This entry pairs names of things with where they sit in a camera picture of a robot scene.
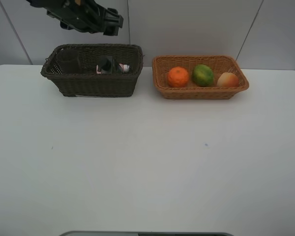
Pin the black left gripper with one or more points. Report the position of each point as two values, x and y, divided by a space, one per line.
82 15

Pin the black pump dispenser bottle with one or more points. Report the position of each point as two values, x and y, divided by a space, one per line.
106 65

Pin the translucent pink plastic cup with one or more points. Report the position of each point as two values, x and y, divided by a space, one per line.
69 61

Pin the pink lotion bottle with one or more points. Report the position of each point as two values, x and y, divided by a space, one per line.
124 68

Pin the orange mandarin fruit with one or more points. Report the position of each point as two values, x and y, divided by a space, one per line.
178 77

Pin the green mango fruit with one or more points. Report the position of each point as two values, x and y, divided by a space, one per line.
202 75

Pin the red-yellow peach fruit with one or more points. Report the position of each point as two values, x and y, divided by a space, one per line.
228 80

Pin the dark brown wicker basket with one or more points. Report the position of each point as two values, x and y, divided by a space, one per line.
89 83

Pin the light orange wicker basket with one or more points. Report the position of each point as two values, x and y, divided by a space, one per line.
219 64

